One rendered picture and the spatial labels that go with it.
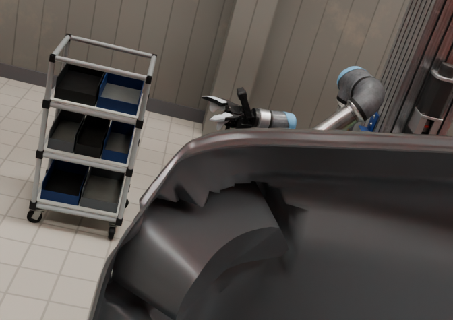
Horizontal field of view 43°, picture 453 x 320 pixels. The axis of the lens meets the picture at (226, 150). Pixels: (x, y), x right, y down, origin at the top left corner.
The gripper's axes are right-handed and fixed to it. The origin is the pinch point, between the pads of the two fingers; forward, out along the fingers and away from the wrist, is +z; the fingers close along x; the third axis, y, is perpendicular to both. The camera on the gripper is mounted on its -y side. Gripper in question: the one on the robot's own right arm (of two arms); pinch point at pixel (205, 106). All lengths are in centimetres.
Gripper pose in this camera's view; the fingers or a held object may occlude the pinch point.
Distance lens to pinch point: 205.2
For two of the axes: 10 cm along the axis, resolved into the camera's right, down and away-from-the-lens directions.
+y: -2.8, 8.0, 5.3
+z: -9.4, -1.1, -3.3
